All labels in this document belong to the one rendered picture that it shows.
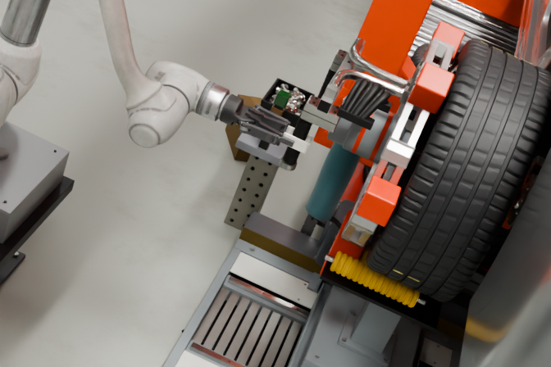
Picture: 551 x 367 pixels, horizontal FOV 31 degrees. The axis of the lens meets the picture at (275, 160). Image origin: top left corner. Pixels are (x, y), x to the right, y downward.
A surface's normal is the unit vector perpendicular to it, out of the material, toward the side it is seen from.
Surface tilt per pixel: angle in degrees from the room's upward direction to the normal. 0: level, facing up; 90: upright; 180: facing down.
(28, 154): 2
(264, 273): 0
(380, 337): 90
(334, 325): 0
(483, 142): 48
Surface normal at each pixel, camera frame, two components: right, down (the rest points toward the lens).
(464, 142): 0.00, -0.15
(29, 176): 0.36, -0.78
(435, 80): 0.11, -0.41
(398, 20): -0.26, 0.44
